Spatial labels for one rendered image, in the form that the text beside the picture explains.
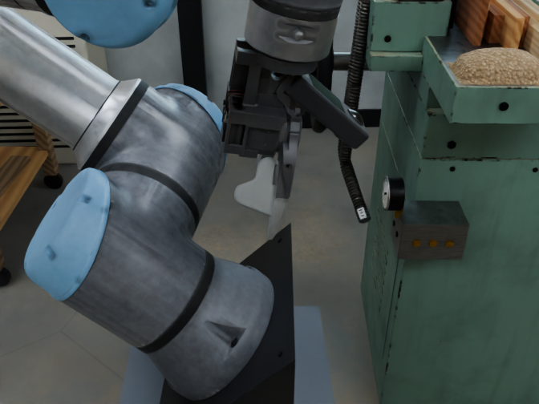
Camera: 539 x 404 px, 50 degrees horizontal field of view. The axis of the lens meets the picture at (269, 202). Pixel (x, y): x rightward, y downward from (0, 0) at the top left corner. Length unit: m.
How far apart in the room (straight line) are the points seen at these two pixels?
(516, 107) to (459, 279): 0.46
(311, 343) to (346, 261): 1.04
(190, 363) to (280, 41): 0.39
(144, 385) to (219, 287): 0.23
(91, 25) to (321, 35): 0.22
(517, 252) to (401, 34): 0.49
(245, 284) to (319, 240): 1.30
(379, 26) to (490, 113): 0.28
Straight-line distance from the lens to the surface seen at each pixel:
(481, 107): 0.93
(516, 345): 1.47
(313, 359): 0.91
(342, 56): 1.21
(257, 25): 0.59
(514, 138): 1.12
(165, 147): 0.76
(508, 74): 0.93
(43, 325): 1.84
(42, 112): 0.80
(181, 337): 0.71
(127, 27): 0.47
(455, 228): 1.09
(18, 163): 2.24
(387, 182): 1.05
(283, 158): 0.62
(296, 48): 0.58
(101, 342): 1.74
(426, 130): 1.07
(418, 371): 1.47
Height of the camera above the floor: 1.23
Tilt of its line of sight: 34 degrees down
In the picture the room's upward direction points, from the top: straight up
